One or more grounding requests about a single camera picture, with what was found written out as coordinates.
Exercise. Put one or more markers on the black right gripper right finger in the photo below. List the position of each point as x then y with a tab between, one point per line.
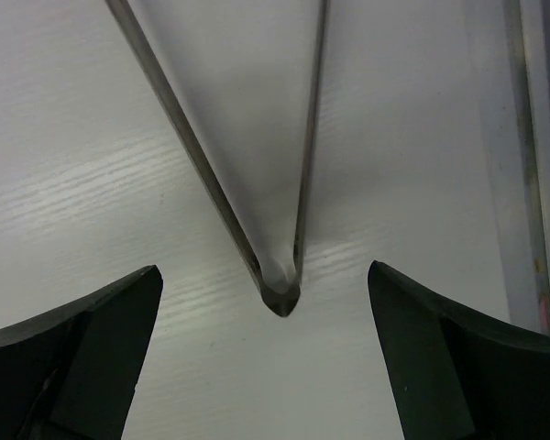
457	373

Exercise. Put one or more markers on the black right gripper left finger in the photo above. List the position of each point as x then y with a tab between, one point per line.
72	372

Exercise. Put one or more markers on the metal serving tongs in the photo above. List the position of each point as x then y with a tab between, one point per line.
283	302

